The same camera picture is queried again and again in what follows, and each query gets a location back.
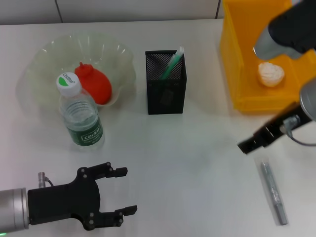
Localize clear green-label water bottle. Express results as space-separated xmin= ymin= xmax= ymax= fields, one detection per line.
xmin=56 ymin=72 xmax=106 ymax=152

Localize gripper cable with plug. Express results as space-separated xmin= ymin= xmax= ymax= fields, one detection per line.
xmin=38 ymin=172 xmax=55 ymax=188
xmin=282 ymin=115 xmax=316 ymax=147

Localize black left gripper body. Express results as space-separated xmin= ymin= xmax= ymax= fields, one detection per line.
xmin=27 ymin=177 xmax=102 ymax=226

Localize yellow plastic storage bin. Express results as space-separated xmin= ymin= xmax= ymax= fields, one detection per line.
xmin=219 ymin=0 xmax=316 ymax=114

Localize grey pen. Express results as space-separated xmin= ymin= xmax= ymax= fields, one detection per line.
xmin=254 ymin=159 xmax=289 ymax=226

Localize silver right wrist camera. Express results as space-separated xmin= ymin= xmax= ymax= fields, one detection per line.
xmin=253 ymin=0 xmax=316 ymax=61

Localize right gripper cable with plug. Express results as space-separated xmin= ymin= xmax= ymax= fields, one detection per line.
xmin=282 ymin=115 xmax=316 ymax=147

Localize black mesh pen holder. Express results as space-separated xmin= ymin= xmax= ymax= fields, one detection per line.
xmin=145 ymin=49 xmax=188 ymax=116

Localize translucent wavy fruit plate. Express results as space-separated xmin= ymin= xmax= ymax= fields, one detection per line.
xmin=15 ymin=33 xmax=138 ymax=114

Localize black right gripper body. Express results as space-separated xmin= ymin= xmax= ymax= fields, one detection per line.
xmin=253 ymin=101 xmax=313 ymax=148

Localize left gripper cable with plug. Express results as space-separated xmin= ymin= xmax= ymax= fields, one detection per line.
xmin=38 ymin=172 xmax=55 ymax=188

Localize red-orange toy orange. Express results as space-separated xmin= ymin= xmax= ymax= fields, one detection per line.
xmin=74 ymin=61 xmax=113 ymax=105

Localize white paper ball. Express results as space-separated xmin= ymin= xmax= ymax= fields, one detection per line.
xmin=257 ymin=62 xmax=285 ymax=87

